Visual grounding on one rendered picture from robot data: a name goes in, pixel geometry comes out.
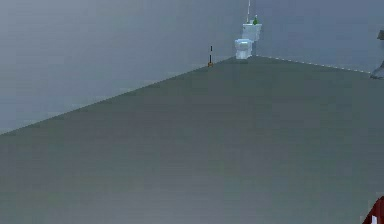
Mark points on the dark red cloth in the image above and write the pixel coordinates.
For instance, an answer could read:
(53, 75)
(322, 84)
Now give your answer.
(377, 212)

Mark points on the grey pedestal sink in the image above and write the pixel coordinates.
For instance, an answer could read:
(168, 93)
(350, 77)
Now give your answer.
(379, 70)

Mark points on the green bottle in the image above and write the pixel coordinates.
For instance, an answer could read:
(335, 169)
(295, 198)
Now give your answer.
(255, 21)

